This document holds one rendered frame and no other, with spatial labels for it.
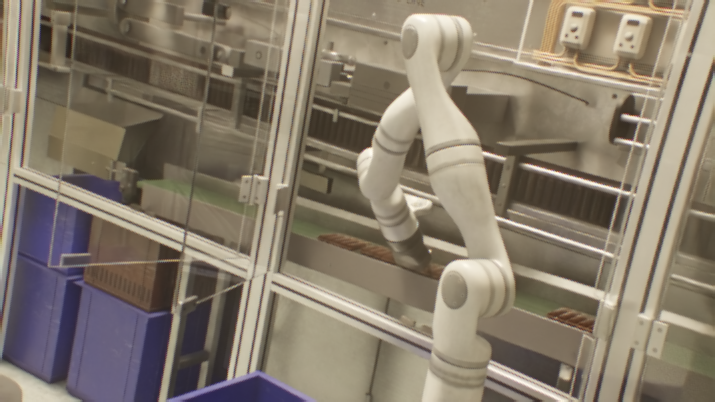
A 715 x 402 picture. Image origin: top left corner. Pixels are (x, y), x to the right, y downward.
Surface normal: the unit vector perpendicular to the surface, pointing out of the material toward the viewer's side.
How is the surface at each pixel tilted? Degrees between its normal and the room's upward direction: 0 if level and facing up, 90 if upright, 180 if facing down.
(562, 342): 90
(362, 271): 90
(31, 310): 90
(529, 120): 90
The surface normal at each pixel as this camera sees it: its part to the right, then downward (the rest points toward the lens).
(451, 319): -0.76, 0.05
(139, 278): -0.58, 0.08
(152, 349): 0.80, 0.28
